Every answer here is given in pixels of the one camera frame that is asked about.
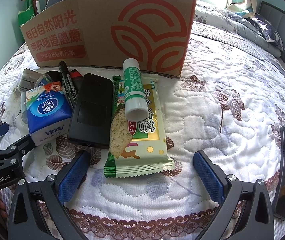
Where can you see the floral quilted bedspread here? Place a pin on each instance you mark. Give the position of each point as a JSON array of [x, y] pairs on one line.
[[207, 117]]

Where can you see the blue star-patterned folded blanket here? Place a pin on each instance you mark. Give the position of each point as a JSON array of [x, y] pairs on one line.
[[265, 30]]

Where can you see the white green glue stick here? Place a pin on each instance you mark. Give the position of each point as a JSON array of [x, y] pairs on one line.
[[132, 90]]

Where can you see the blue tissue packet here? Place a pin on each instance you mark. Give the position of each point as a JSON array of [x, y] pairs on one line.
[[47, 110]]

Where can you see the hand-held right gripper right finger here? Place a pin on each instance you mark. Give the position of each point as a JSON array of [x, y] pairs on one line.
[[208, 177]]

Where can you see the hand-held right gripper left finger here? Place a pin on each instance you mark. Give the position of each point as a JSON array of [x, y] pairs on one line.
[[72, 177]]

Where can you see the grey plastic object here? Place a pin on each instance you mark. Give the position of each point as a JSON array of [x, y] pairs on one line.
[[28, 78]]

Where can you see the small tape roll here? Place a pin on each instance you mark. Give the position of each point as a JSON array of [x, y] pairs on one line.
[[45, 80]]

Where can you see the grey padded headboard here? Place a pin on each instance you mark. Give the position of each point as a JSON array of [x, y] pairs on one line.
[[282, 17]]

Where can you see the black marker pen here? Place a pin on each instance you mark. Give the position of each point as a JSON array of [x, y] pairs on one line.
[[66, 80]]

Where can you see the green cracker snack packet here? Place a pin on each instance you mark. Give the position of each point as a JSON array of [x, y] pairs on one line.
[[145, 140]]

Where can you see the green bag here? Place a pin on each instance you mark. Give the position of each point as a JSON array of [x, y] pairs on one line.
[[26, 12]]

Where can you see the red black lighter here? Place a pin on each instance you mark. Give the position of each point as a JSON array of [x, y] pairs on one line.
[[77, 76]]

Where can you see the brown cardboard box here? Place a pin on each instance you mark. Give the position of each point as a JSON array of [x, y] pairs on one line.
[[95, 30]]

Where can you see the black rectangular case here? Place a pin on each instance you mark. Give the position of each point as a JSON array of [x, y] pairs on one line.
[[90, 112]]

